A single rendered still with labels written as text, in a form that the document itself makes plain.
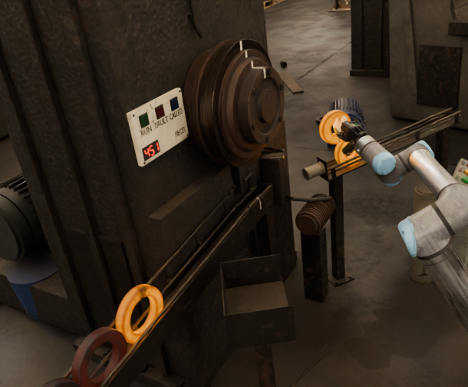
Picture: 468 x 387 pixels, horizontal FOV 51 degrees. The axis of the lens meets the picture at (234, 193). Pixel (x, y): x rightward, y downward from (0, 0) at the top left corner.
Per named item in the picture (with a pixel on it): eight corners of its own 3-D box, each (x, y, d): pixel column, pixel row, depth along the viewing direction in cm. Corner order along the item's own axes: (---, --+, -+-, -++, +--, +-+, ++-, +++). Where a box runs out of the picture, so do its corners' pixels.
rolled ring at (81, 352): (113, 316, 142) (106, 313, 144) (68, 369, 130) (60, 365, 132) (135, 354, 153) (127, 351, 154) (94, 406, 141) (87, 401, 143)
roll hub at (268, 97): (242, 155, 179) (232, 79, 166) (276, 127, 200) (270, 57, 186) (255, 157, 176) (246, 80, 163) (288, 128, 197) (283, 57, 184)
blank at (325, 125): (316, 117, 221) (320, 118, 218) (344, 104, 224) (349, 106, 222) (321, 147, 228) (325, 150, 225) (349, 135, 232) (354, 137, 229)
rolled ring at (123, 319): (113, 334, 143) (105, 330, 145) (145, 352, 157) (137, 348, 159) (143, 276, 150) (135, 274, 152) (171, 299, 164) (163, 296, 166)
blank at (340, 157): (329, 163, 233) (333, 165, 230) (340, 131, 228) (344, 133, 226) (354, 167, 240) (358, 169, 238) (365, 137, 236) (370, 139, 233)
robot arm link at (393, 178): (411, 177, 210) (403, 163, 200) (387, 192, 213) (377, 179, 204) (400, 162, 215) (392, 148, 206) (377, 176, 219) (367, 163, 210)
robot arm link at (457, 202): (478, 191, 145) (420, 133, 208) (439, 213, 148) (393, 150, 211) (496, 221, 148) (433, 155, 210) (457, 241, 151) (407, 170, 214)
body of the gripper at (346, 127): (354, 117, 215) (371, 131, 207) (351, 133, 221) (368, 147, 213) (340, 120, 213) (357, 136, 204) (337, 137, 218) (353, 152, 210)
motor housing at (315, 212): (299, 301, 251) (292, 210, 226) (316, 276, 267) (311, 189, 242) (323, 308, 245) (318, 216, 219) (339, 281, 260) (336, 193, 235)
